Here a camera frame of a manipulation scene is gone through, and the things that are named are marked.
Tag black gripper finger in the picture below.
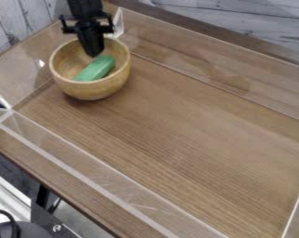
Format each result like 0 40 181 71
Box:
93 27 104 56
77 27 94 57

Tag green rectangular block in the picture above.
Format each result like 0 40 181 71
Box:
73 55 114 82

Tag clear acrylic tray walls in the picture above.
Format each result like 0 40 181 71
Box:
0 0 299 238

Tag black table leg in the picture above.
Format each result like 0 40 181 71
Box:
36 185 49 209

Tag dark metal floor bracket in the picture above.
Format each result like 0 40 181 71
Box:
30 203 81 238

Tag brown wooden bowl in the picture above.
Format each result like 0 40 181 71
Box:
49 37 132 100

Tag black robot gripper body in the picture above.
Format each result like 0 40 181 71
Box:
60 0 114 34

